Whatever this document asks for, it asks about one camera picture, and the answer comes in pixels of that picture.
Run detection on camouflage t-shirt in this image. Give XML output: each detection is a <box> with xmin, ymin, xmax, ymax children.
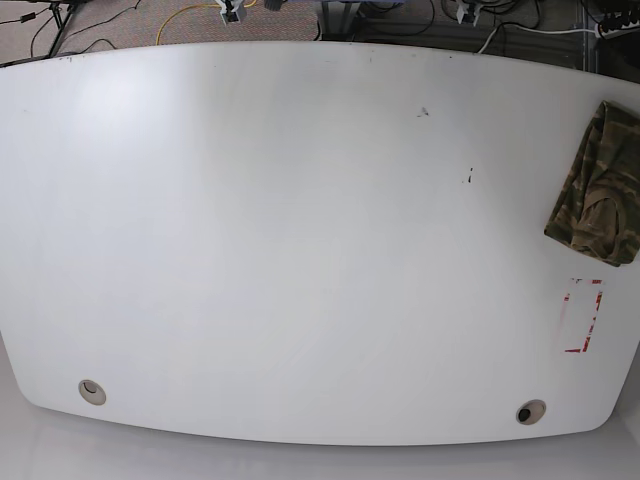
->
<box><xmin>544</xmin><ymin>101</ymin><xmax>639</xmax><ymax>267</ymax></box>

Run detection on red tape rectangle marking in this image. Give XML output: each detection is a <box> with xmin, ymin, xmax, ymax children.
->
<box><xmin>559</xmin><ymin>278</ymin><xmax>604</xmax><ymax>354</ymax></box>

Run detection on white power strip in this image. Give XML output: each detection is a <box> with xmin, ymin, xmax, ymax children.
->
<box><xmin>595</xmin><ymin>15</ymin><xmax>639</xmax><ymax>39</ymax></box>

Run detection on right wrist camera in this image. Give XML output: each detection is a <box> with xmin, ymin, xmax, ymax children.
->
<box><xmin>217</xmin><ymin>0</ymin><xmax>246</xmax><ymax>25</ymax></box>

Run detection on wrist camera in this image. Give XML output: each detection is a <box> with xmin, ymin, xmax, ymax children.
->
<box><xmin>217</xmin><ymin>0</ymin><xmax>246</xmax><ymax>25</ymax></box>
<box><xmin>456</xmin><ymin>0</ymin><xmax>483</xmax><ymax>26</ymax></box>

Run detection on yellow cable on floor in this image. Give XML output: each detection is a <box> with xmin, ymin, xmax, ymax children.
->
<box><xmin>155</xmin><ymin>1</ymin><xmax>257</xmax><ymax>46</ymax></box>

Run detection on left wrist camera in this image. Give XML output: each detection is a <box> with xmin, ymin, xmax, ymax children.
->
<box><xmin>456</xmin><ymin>0</ymin><xmax>483</xmax><ymax>26</ymax></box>

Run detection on right table cable grommet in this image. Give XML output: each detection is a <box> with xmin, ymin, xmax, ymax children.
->
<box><xmin>516</xmin><ymin>399</ymin><xmax>546</xmax><ymax>426</ymax></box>

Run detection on table cable grommet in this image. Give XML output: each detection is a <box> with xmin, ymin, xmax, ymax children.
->
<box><xmin>516</xmin><ymin>399</ymin><xmax>546</xmax><ymax>426</ymax></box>
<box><xmin>78</xmin><ymin>379</ymin><xmax>107</xmax><ymax>406</ymax></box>

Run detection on left table cable grommet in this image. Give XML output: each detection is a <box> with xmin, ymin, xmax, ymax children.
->
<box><xmin>78</xmin><ymin>379</ymin><xmax>107</xmax><ymax>406</ymax></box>

